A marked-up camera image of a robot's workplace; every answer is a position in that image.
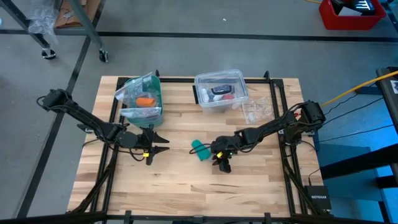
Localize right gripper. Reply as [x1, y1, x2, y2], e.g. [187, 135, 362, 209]
[210, 135, 242, 174]

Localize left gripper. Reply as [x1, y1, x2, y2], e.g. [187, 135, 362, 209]
[116, 126, 171, 166]

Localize teal plastic object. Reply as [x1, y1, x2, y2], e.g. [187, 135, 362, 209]
[191, 139, 213, 162]

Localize clear plastic zip bag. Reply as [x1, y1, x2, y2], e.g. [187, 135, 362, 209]
[241, 96, 276, 125]

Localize flat clear packet white strip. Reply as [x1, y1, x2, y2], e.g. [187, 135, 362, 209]
[119, 106, 164, 119]

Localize teal plastic bin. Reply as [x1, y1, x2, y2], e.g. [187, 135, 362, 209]
[119, 74, 165, 129]

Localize orange item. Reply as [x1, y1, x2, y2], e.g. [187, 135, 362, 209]
[136, 97, 157, 108]

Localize clear lidded plastic box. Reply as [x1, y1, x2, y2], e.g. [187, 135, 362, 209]
[194, 68, 250, 114]

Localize large clear plastic bag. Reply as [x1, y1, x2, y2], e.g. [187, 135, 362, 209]
[114, 72, 160, 107]

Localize black Netgear box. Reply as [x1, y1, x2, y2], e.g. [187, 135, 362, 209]
[304, 185, 333, 210]

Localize grey metal wheeled cart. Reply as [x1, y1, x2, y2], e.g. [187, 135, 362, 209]
[0, 0, 109, 63]

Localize brown cardboard box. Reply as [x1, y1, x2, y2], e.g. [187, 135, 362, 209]
[54, 0, 102, 29]

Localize crumpled clear plastic wrap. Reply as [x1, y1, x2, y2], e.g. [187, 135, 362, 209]
[27, 0, 60, 45]

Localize red plastic crate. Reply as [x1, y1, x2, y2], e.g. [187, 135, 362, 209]
[318, 0, 387, 31]

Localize black device white stripes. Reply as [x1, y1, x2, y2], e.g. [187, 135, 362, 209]
[330, 0, 377, 15]

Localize black camera cable yellow tag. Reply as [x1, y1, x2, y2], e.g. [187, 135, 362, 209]
[128, 145, 150, 163]
[188, 142, 224, 158]

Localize black aluminium table frame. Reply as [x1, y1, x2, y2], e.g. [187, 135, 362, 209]
[67, 70, 331, 224]

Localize black device with handle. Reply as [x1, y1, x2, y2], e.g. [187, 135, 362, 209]
[211, 84, 235, 96]

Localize thin black floor cable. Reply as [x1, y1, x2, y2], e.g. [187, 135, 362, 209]
[322, 81, 379, 115]
[322, 97, 386, 126]
[313, 124, 396, 143]

